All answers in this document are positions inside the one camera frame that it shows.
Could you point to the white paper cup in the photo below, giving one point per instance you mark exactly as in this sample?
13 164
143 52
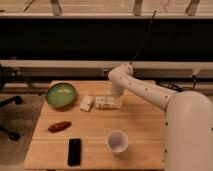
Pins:
117 141

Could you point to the small white box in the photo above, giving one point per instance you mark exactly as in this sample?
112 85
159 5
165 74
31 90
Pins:
87 103

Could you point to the black smartphone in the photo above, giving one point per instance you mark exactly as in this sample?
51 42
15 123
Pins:
74 152

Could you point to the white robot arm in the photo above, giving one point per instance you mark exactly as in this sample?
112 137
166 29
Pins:
188 120

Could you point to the red sausage toy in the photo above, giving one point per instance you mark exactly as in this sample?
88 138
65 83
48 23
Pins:
59 126

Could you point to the wooden table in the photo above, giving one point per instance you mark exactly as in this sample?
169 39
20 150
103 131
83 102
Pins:
142 122

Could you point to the green ceramic bowl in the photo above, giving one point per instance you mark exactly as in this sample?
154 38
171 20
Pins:
60 95

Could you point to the black office chair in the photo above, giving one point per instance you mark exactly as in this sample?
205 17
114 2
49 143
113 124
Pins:
6 104

